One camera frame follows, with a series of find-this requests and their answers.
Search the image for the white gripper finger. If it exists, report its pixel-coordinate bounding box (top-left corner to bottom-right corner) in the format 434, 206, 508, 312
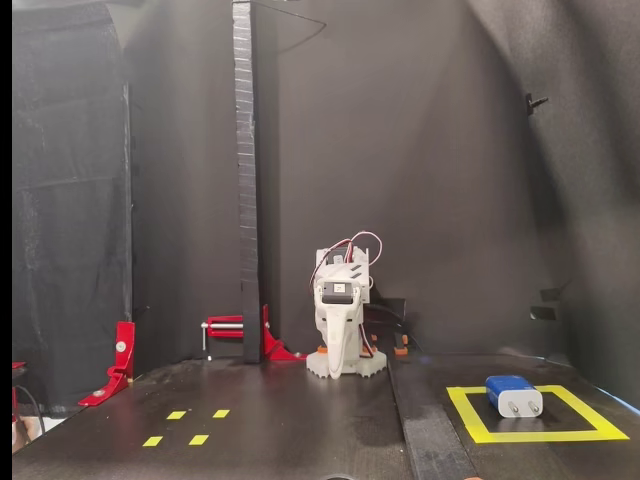
313, 284, 362, 380

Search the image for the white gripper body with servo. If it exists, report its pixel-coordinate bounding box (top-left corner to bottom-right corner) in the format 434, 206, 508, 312
321, 281, 352, 305

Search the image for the blue and white charger block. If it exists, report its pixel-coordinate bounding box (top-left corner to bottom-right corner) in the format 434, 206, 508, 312
484, 375, 544, 420

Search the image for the white robot arm with base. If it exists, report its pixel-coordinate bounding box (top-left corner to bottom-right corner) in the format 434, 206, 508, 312
305, 242, 388, 380

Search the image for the black rectangular box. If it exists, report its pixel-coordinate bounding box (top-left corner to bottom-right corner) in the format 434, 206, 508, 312
363, 298, 407, 331

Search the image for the red screw clamp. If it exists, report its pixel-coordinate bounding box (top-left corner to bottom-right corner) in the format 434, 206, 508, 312
200, 314, 245, 361

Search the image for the black flat table strip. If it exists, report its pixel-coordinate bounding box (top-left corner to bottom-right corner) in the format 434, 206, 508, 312
387, 355, 480, 480

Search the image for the black backdrop cloth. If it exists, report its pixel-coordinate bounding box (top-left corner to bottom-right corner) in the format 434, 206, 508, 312
122, 0, 640, 401

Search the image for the yellow tape square outline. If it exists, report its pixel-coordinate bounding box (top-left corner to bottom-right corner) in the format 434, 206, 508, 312
446, 384, 630, 445

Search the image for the black mesh fabric panel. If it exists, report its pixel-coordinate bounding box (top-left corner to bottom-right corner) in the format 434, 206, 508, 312
12, 0, 132, 416

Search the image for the red clamp piece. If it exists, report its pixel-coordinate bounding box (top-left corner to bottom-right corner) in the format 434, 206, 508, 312
12, 360, 27, 424

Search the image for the red corner bracket with bolt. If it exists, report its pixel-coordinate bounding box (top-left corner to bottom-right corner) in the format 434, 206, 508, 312
261, 303, 309, 362

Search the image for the tall black foam post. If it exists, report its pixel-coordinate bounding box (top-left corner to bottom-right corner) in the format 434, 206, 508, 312
232, 0, 262, 365

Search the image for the red angled metal bracket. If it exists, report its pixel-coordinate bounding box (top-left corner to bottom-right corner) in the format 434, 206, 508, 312
78, 320, 136, 407

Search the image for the thin black cable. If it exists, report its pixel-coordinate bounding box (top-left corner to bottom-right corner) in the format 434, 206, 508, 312
12, 383, 47, 446

